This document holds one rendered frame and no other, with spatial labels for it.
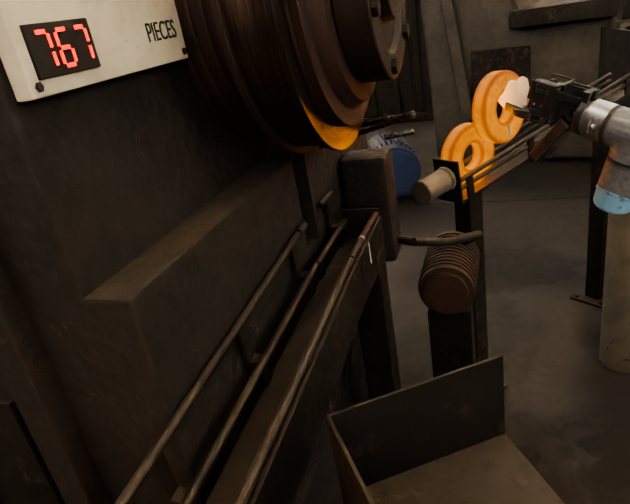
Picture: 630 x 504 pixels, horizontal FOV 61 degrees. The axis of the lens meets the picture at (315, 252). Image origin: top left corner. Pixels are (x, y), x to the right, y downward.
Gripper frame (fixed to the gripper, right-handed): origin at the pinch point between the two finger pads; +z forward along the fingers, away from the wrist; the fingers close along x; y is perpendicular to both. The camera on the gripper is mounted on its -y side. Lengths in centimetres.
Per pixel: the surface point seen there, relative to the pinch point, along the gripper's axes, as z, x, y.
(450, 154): 5.2, 7.3, -13.1
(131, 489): -34, 99, -3
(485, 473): -51, 68, -11
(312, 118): -12, 61, 15
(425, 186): 3.2, 17.3, -17.2
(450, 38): 150, -170, -46
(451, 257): -7.8, 18.4, -30.3
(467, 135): 5.4, 1.7, -10.0
